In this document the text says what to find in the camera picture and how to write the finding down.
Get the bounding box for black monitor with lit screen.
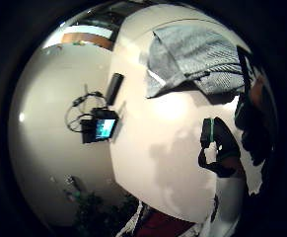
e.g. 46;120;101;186
80;107;120;145

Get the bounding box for black cable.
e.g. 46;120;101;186
64;91;106;133

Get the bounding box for grey folded cloth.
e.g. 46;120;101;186
145;25;246;100

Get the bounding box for brown wooden furniture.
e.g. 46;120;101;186
60;32;115;51

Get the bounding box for dark green plant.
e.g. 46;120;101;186
63;189;141;237

